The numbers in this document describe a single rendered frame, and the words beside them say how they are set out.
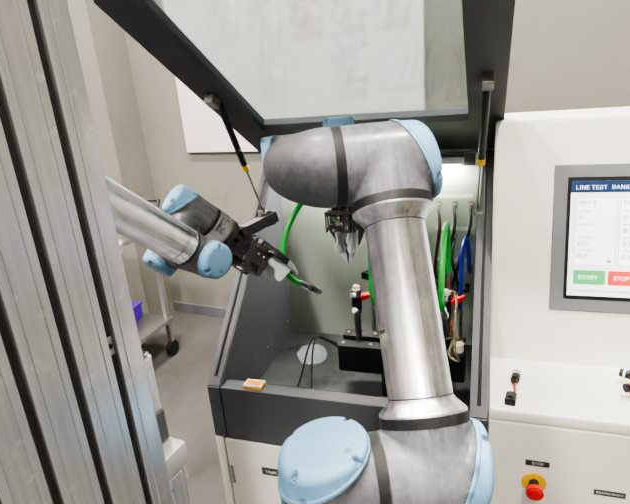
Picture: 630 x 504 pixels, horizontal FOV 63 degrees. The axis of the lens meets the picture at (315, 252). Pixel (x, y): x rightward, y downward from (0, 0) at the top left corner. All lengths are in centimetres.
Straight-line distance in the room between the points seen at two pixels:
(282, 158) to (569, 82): 228
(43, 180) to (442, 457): 52
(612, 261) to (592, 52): 164
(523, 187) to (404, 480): 87
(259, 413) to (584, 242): 90
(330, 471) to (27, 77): 49
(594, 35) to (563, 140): 155
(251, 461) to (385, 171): 101
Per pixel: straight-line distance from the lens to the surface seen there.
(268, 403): 137
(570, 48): 288
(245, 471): 155
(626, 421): 127
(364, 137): 72
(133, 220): 94
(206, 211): 117
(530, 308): 139
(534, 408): 125
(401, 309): 68
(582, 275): 139
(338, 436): 68
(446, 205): 160
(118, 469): 58
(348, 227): 124
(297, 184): 72
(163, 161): 391
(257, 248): 122
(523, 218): 136
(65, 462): 53
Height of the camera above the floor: 170
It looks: 19 degrees down
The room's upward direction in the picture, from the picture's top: 5 degrees counter-clockwise
